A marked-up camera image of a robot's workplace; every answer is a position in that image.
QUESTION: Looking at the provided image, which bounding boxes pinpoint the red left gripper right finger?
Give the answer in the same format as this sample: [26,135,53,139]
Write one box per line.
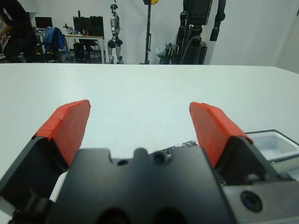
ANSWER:
[188,101,292,187]

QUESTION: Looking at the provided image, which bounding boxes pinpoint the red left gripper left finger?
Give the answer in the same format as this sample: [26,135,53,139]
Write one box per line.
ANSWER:
[0,99,91,212]

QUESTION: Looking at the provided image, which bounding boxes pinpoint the black office chair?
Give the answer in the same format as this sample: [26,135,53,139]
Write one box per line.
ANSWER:
[35,41,63,63]

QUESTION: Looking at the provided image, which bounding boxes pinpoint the black computer tower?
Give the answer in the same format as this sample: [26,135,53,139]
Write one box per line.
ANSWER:
[73,42,85,60]

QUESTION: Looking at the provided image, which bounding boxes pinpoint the folded black trolley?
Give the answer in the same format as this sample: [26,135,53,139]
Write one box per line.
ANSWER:
[160,43,181,65]

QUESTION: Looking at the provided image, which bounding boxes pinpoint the blue jacket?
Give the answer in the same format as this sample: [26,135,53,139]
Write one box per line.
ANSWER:
[43,27,68,51]

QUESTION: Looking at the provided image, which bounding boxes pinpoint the pale green bag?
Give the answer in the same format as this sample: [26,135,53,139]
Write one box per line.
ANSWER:
[156,45,168,59]

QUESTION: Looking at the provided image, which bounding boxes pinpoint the white office desk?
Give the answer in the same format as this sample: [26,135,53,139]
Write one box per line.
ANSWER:
[63,34,106,64]

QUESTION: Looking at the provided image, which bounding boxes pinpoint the black robot rig on tripod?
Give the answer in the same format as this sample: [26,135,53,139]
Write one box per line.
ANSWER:
[175,0,227,65]

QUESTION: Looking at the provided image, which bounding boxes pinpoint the wide black monitor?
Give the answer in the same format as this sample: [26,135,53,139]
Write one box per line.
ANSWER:
[73,15,104,37]

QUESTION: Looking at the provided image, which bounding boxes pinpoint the small computer monitor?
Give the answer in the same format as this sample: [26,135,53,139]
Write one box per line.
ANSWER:
[35,16,53,29]

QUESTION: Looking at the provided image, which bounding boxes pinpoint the person in black shirt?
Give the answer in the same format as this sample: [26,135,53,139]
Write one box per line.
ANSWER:
[0,0,38,63]

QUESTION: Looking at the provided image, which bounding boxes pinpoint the silver humanoid robot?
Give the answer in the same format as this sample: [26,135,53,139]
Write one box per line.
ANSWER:
[107,4,125,64]

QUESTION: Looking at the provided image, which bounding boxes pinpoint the black pole stand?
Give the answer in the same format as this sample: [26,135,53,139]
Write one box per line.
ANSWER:
[139,0,162,65]

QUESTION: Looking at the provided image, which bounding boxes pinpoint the white lined camera box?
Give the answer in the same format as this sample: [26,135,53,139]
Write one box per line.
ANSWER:
[244,129,299,180]

